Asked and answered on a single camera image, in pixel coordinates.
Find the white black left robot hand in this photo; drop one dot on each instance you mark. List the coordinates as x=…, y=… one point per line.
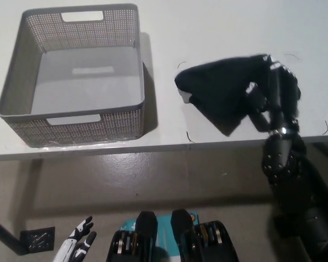
x=80, y=240

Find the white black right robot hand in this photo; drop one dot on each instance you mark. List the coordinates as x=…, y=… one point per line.
x=283, y=95

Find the black t-shirt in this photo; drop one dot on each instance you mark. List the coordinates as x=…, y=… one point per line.
x=221, y=87

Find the black ribbed robot body block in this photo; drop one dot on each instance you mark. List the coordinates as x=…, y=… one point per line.
x=147, y=225
x=183, y=222

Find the clear adhesive tape strip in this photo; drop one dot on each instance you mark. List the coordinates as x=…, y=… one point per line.
x=71, y=145

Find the grey perforated plastic basket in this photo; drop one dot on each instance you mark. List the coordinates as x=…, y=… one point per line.
x=84, y=87

